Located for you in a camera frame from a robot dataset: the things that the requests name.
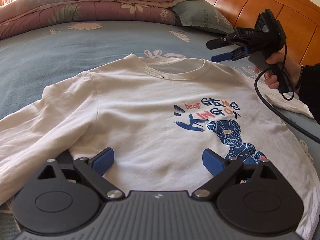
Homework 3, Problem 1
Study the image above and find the bed with blue floral sheet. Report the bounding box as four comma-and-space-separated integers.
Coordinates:
0, 20, 320, 240

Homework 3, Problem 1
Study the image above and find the person's right hand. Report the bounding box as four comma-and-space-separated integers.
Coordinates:
255, 46, 302, 89

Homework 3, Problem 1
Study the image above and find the dark beaded bracelet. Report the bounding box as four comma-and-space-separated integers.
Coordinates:
294, 65, 304, 93

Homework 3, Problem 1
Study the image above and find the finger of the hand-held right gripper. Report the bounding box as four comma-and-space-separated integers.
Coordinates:
206, 31, 238, 50
211, 46, 250, 62

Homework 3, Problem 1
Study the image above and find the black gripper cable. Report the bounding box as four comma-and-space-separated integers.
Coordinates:
254, 42, 320, 143

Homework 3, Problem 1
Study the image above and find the person's right forearm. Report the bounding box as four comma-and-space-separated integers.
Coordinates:
297, 62, 320, 125

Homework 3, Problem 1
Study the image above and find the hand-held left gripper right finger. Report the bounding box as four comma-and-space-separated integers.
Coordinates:
192, 148, 278, 202

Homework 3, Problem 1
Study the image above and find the folded pink floral quilt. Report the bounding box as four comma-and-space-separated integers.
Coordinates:
0, 0, 204, 40

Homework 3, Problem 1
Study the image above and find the green flower print pillow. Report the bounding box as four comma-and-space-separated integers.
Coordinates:
171, 0, 237, 34

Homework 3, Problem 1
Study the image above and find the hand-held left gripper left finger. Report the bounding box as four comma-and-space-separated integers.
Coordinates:
37, 148, 125, 202

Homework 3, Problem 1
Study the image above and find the white printed sweatshirt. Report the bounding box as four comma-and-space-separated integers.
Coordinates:
0, 54, 320, 239

